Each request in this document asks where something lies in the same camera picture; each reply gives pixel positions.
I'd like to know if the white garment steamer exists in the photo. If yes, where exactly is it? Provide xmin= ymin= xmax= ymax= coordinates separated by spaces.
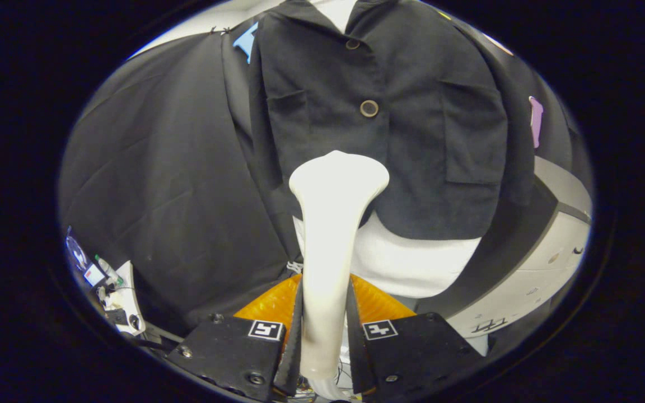
xmin=289 ymin=150 xmax=390 ymax=401

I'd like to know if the black blazer jacket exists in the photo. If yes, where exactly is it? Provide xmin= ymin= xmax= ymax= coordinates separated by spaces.
xmin=223 ymin=0 xmax=537 ymax=264

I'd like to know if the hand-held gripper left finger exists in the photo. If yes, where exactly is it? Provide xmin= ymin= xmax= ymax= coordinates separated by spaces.
xmin=165 ymin=274 xmax=304 ymax=402

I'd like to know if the small green-capped bottle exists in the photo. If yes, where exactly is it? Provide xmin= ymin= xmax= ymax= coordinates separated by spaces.
xmin=95 ymin=255 xmax=123 ymax=286

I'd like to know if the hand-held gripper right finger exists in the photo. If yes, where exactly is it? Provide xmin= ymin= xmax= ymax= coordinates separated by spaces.
xmin=347 ymin=274 xmax=483 ymax=399

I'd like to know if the grey cabinet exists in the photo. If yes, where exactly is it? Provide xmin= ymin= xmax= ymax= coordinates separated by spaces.
xmin=415 ymin=156 xmax=593 ymax=356

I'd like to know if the white power strip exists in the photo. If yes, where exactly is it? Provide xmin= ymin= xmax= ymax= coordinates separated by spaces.
xmin=101 ymin=260 xmax=145 ymax=336

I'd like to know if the clear plastic bag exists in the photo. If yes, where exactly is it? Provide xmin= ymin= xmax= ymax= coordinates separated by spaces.
xmin=65 ymin=227 xmax=89 ymax=272

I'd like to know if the black backdrop cloth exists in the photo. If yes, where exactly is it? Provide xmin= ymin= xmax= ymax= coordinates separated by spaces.
xmin=58 ymin=11 xmax=581 ymax=336

